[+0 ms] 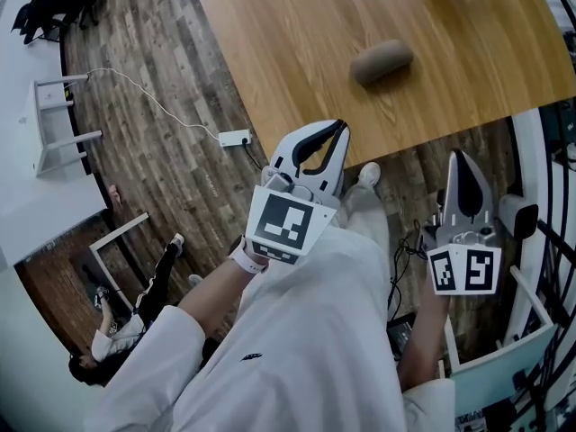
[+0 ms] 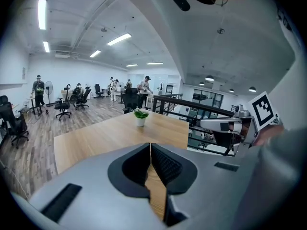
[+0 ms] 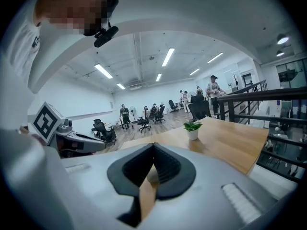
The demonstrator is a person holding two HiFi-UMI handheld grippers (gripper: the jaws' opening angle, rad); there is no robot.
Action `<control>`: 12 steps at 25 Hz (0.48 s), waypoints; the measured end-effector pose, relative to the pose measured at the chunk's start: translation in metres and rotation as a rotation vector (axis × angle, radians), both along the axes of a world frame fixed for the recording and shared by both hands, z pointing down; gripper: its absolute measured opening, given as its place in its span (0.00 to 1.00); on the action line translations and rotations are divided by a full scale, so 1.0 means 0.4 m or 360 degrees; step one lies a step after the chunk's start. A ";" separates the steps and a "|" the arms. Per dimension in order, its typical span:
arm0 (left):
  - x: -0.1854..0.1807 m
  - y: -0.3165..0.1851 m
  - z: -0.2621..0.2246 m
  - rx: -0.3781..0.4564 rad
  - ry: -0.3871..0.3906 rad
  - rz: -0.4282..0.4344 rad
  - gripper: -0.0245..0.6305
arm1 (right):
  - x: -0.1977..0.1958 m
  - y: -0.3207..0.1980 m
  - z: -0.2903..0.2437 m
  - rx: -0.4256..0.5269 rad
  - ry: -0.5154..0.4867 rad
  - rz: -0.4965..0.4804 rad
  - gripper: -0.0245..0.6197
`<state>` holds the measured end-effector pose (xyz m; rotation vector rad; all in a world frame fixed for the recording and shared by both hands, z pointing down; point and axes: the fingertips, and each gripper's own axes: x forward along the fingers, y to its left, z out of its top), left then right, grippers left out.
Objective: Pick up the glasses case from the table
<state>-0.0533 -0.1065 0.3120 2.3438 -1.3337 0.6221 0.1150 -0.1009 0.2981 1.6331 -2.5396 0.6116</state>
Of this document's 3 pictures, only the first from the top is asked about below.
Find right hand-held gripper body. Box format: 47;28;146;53
426;226;502;297

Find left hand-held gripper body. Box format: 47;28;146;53
245;167;340;266

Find beige cylindrical object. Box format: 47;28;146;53
349;38;415;86

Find person's left forearm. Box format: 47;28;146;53
176;239;270;338

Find person's right forearm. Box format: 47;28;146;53
398;285;453;393

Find white waste bin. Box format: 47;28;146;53
498;192;540;242

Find person's white shoe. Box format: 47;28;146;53
357;161;383;189

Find white smartwatch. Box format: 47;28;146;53
228;235;270;276

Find white power strip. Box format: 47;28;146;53
218;128;254;149

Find person's light trousers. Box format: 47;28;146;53
335;180;392;265

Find black metal railing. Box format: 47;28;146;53
533;0;576;432

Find black box device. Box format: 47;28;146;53
386;316;416;360

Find white desk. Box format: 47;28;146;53
33;73;104;178
88;211;150;315
444;263;562;422

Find person's white shirt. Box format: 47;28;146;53
85;229;455;432

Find black power cable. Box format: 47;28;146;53
241;138;266;171

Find black cable bundle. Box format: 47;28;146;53
386;220;428;326

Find white cable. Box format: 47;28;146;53
84;67;222;140

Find electronic equipment with cables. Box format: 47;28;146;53
454;366;576;432

